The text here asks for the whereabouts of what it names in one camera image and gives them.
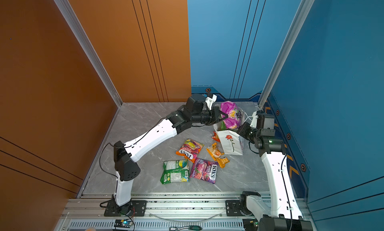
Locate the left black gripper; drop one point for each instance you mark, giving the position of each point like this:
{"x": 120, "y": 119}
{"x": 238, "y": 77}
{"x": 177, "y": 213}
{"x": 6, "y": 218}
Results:
{"x": 215, "y": 118}

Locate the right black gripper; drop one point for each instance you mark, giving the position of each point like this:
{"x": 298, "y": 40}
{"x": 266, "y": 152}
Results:
{"x": 242, "y": 128}

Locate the purple grape candy bag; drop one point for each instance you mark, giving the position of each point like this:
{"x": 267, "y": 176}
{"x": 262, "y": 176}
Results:
{"x": 234, "y": 116}

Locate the white paper bag with flower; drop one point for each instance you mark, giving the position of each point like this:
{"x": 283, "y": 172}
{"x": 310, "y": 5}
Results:
{"x": 232, "y": 143}

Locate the orange Fox's candy bag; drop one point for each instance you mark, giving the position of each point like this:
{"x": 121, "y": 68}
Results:
{"x": 190, "y": 150}

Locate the green white snack bag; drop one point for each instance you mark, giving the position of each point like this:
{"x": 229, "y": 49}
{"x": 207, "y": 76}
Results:
{"x": 175, "y": 171}

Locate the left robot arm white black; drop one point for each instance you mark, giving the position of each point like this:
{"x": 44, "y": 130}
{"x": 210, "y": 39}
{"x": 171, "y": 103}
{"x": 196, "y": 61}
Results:
{"x": 127, "y": 154}

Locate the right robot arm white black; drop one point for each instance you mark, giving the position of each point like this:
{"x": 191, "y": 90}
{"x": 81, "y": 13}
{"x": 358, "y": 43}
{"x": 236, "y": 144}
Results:
{"x": 284, "y": 213}

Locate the purple Fox's candy bag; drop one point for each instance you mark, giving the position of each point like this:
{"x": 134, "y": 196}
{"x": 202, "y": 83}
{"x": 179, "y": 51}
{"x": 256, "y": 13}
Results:
{"x": 204, "y": 170}

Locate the red yellow small snack packet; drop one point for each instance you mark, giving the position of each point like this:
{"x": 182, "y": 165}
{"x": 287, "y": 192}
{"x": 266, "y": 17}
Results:
{"x": 215, "y": 137}

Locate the orange yellow snack pouch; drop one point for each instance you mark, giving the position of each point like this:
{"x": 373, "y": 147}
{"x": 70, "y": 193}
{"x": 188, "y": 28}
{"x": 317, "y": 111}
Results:
{"x": 217, "y": 155}

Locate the green circuit board left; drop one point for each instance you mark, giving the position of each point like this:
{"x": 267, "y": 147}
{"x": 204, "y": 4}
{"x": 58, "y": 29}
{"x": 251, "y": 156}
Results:
{"x": 123, "y": 225}

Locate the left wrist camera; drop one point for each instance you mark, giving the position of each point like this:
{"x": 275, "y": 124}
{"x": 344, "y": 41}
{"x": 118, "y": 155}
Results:
{"x": 210, "y": 100}

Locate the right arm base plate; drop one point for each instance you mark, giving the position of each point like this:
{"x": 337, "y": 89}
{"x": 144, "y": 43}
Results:
{"x": 233, "y": 208}

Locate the green handled screwdriver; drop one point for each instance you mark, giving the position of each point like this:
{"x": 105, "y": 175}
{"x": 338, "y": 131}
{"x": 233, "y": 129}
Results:
{"x": 188, "y": 228}

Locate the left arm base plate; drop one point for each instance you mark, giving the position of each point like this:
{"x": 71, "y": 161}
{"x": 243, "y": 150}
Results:
{"x": 135, "y": 208}

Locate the left aluminium corner post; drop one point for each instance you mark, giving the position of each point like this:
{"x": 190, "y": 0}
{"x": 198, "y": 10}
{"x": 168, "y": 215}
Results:
{"x": 77, "y": 29}

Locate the aluminium corner post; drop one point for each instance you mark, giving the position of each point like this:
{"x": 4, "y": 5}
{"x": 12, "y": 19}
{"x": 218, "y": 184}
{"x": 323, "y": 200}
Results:
{"x": 292, "y": 34}
{"x": 77, "y": 29}

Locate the right aluminium corner post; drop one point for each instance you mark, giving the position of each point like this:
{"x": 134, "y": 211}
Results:
{"x": 292, "y": 34}

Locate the aluminium front rail frame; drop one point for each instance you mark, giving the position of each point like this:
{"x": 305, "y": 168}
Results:
{"x": 164, "y": 210}

